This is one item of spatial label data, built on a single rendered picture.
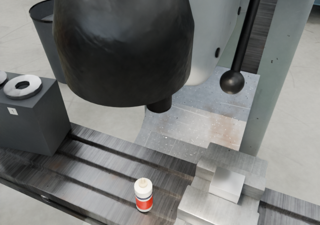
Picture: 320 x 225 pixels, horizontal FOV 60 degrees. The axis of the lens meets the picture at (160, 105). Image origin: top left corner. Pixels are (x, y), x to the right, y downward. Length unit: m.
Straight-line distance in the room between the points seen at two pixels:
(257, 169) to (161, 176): 0.24
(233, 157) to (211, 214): 0.19
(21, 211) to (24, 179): 1.08
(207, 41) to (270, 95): 0.60
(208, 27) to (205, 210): 0.39
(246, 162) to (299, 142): 1.54
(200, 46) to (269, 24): 0.48
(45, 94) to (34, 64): 2.29
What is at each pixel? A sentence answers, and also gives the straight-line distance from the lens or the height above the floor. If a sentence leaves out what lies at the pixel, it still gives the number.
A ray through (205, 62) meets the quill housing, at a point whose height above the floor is 1.36.
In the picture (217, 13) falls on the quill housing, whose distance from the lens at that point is 0.30.
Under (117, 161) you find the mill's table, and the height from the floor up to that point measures 0.90.
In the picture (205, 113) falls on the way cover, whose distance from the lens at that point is 0.89.
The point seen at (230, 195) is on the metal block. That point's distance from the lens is 0.59.
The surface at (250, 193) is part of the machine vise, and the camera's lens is 0.66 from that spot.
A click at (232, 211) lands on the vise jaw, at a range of 0.60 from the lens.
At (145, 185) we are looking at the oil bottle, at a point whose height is 1.00.
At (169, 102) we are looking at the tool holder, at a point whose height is 1.21.
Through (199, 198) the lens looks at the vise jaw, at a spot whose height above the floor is 1.01.
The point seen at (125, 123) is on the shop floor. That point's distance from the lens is 2.16.
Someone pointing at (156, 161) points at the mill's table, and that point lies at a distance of 0.78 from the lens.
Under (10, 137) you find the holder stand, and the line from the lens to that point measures 0.87.
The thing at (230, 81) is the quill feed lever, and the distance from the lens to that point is 0.33.
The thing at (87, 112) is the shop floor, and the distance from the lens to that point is 2.31.
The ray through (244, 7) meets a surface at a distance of 0.49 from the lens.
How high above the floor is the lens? 1.53
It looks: 42 degrees down
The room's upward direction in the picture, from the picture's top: straight up
